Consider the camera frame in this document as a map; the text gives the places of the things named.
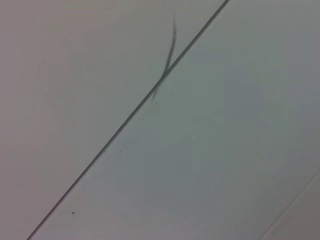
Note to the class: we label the thin dark curved fibre strand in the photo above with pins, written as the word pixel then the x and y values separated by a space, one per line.
pixel 172 48

